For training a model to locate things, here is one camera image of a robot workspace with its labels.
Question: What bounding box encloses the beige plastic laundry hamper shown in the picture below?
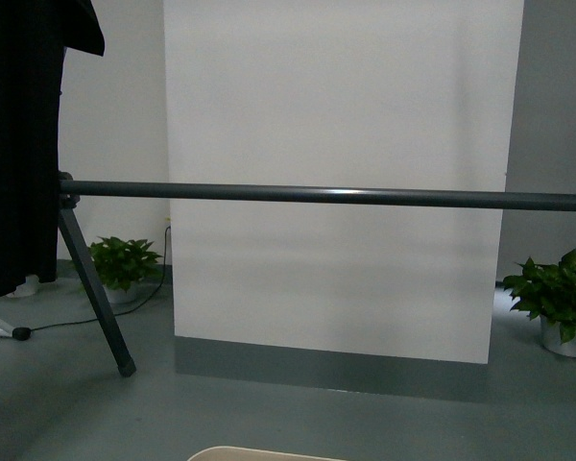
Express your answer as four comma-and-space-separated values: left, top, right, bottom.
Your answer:
188, 446, 336, 461

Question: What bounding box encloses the left potted green plant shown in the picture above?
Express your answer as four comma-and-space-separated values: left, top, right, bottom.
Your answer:
88, 236, 161, 304

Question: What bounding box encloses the potted green plant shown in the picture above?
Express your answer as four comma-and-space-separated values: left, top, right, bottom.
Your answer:
88, 236, 161, 304
502, 249, 576, 358

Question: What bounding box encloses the small white pot behind garment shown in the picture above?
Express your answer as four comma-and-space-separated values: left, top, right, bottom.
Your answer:
7, 275, 39, 299

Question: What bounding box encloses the right potted green plant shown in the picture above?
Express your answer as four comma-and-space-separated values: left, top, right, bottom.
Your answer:
502, 249, 576, 358

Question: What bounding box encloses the black garment hanging on rack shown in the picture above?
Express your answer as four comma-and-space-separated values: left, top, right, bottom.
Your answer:
0, 1, 105, 297

